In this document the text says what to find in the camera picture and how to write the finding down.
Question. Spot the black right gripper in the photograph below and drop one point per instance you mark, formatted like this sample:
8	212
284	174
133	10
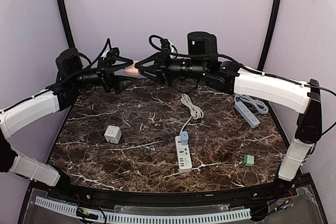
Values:
161	63

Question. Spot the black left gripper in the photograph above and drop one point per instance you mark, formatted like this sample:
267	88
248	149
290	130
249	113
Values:
105	69

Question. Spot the pink plug charger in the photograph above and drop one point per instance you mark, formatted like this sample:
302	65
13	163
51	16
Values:
132	70

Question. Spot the white cube socket adapter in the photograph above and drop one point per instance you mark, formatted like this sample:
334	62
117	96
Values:
113	134

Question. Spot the blue plug charger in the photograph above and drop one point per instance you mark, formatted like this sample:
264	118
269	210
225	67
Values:
184	138

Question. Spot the white power strip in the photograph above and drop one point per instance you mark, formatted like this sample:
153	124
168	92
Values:
183	156

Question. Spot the grey blue power strip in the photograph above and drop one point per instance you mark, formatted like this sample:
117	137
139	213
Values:
246	113

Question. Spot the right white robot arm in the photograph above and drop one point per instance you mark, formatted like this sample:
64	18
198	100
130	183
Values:
225	74

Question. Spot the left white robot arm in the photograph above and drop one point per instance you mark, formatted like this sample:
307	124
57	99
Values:
72	78

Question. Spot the green plug charger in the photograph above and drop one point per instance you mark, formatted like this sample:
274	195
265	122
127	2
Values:
249	160

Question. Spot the small circuit board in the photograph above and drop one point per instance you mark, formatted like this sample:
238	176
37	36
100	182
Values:
84	214

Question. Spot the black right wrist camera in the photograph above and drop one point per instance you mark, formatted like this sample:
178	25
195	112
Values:
202	43

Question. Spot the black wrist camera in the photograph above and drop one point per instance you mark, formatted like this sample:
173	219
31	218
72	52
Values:
68	62
202	43

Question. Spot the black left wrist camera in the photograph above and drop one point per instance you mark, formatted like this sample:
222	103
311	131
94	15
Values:
68	62

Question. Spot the left black frame post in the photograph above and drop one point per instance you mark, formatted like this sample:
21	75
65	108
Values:
65	23

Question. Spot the black frame post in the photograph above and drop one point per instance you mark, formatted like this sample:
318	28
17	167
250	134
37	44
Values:
269	34
65	23

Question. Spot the right black frame post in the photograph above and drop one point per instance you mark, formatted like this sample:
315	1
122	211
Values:
269	34

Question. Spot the black front rail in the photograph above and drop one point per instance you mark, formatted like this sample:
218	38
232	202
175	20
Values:
253	196

